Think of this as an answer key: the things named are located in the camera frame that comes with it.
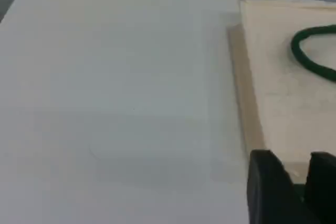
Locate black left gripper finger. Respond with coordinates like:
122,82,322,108
304,152,336,224
246,150,320,224

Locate white cloth bag green handles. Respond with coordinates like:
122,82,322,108
226,0,336,185

